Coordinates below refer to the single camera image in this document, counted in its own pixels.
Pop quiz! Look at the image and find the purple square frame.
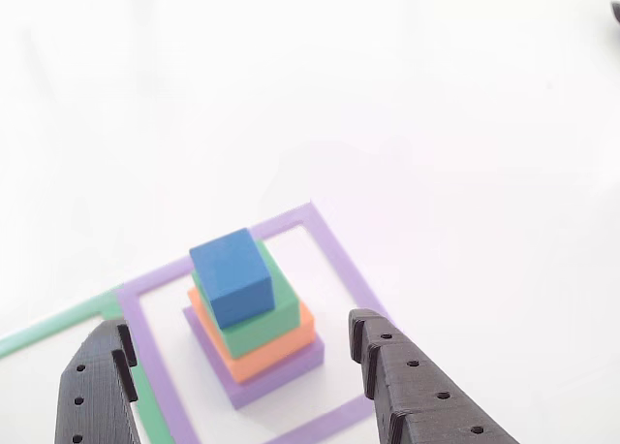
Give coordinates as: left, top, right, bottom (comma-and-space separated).
115, 200, 391, 444

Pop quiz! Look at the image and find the small blue cube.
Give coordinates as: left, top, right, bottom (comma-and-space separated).
188, 228, 276, 330

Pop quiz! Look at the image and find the orange block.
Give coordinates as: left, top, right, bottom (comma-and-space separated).
187, 288, 316, 385

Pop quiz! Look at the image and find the purple block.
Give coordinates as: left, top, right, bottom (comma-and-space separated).
182, 305, 325, 410

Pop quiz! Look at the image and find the green cube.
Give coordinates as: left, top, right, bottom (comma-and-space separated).
191, 238, 302, 361

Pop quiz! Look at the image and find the green square frame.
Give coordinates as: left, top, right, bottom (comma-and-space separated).
0, 283, 175, 444

